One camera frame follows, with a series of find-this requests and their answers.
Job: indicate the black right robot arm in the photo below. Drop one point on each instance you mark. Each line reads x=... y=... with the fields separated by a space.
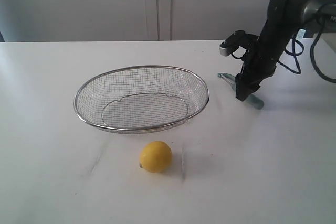
x=273 y=35

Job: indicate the teal handled peeler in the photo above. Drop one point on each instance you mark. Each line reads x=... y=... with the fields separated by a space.
x=252 y=100

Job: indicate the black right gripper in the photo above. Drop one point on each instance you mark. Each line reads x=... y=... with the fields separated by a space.
x=255 y=67

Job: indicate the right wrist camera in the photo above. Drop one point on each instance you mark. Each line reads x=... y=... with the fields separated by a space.
x=232 y=43

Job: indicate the white cabinet doors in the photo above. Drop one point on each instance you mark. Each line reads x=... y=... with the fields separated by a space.
x=122 y=20

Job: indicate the yellow lemon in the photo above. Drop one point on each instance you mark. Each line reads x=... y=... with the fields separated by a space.
x=156 y=157

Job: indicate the oval wire mesh basket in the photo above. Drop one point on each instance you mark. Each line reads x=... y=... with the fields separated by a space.
x=141 y=99

